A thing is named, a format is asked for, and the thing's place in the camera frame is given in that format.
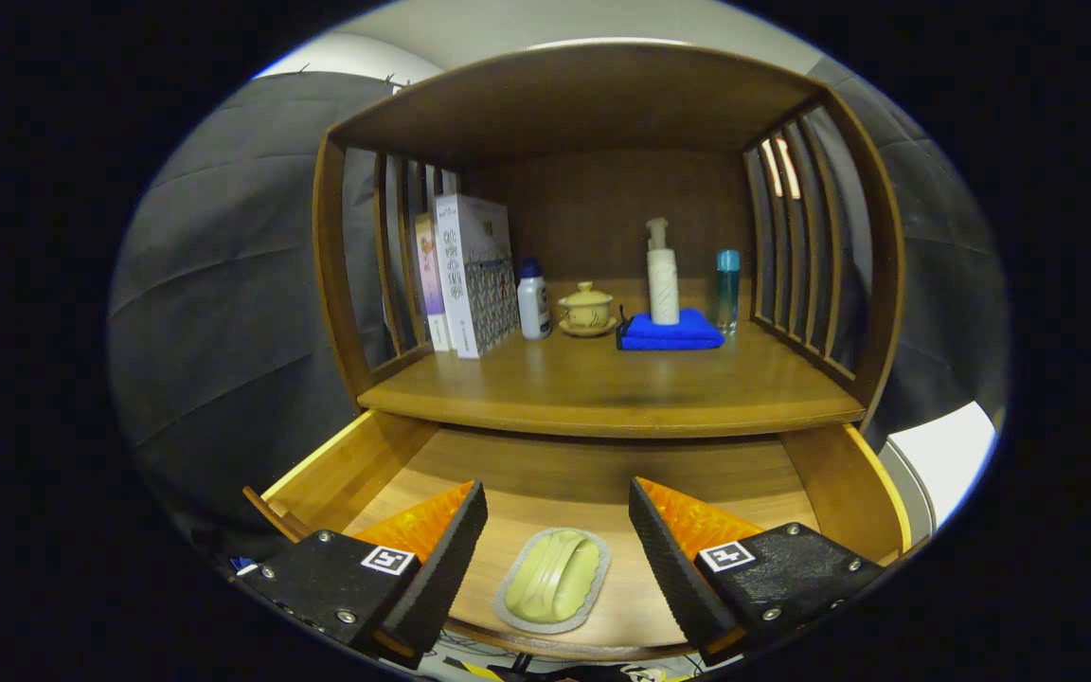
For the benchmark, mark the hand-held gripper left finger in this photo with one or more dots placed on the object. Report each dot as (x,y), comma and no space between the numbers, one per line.
(441,578)

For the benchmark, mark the black backdrop cloth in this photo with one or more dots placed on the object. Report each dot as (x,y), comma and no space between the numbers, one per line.
(223,313)

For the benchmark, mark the wooden drawer with black knob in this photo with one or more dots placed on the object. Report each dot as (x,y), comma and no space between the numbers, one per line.
(545,483)

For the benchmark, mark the white pump bottle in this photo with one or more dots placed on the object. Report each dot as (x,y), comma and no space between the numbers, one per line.
(663,284)

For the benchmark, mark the thick white book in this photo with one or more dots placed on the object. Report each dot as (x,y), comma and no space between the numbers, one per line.
(460,284)

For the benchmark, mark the green soap bar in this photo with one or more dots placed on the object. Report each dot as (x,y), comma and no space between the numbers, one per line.
(555,578)

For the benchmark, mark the thin purple book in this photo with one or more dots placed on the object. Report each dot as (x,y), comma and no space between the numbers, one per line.
(430,284)

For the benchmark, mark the wooden cabinet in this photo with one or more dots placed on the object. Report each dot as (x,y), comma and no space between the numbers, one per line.
(583,95)

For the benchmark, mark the yellow lidded teacup with saucer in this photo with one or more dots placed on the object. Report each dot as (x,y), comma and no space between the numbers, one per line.
(586,308)

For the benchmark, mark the wooden countertop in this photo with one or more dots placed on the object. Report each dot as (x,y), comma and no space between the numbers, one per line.
(602,388)

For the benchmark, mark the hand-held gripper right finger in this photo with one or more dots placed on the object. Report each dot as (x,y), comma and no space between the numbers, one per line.
(676,568)

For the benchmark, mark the white filing cabinet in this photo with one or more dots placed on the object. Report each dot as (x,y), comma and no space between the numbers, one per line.
(943,464)

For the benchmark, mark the blue folded cloth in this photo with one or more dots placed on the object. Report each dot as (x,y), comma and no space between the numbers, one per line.
(669,336)

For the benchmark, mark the clear blue bottle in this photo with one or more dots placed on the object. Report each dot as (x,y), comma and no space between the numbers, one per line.
(727,294)

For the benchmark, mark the white bottle with blue cap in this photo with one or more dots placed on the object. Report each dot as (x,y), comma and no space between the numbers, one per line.
(533,308)

